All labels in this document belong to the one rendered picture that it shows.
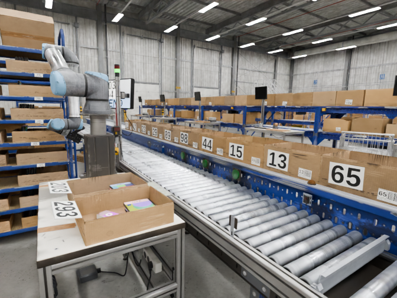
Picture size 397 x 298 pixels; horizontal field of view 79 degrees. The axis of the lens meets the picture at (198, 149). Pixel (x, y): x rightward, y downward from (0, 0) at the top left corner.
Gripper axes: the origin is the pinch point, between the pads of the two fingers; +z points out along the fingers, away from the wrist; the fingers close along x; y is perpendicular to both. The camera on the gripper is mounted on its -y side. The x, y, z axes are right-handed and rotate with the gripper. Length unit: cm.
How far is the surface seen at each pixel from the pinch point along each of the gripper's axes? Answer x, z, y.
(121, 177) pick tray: 89, 9, 3
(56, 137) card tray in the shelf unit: -19.9, -24.2, 13.5
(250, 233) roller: 172, 41, -13
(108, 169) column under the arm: 70, 6, 5
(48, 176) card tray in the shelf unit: -18, -13, 50
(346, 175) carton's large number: 182, 72, -58
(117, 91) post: -2, -1, -52
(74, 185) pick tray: 91, -14, 17
